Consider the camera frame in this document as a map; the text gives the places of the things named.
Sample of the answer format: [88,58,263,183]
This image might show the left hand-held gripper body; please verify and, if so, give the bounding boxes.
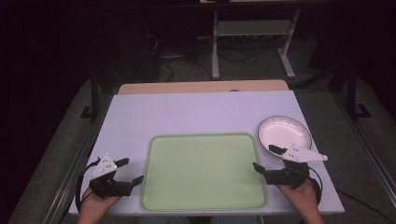
[89,153,134,200]

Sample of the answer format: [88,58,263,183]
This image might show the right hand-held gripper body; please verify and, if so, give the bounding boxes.
[264,142,329,189]

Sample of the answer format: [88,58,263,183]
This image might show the white plate with dark rim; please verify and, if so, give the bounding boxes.
[257,115,313,157]

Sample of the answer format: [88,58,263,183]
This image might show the person's left hand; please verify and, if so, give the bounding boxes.
[79,187,121,217]

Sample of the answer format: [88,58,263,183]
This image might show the person's right hand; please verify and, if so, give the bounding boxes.
[276,179,319,215]

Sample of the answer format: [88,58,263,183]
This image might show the light green tray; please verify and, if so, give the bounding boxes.
[140,133,269,212]

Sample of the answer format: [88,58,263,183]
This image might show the black metal stand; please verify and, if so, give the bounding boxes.
[79,69,102,121]
[329,66,373,121]

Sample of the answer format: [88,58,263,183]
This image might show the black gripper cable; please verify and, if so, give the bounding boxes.
[307,167,324,205]
[75,158,103,213]

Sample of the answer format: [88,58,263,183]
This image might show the aluminium rail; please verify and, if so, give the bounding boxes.
[42,92,115,224]
[329,91,396,200]

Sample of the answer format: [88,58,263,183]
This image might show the black floor cable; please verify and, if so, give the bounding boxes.
[335,187,396,224]

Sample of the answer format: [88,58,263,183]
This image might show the tangle of floor cables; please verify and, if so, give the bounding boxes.
[141,18,281,82]

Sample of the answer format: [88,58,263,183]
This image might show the white metal desk frame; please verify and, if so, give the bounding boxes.
[210,8,303,80]

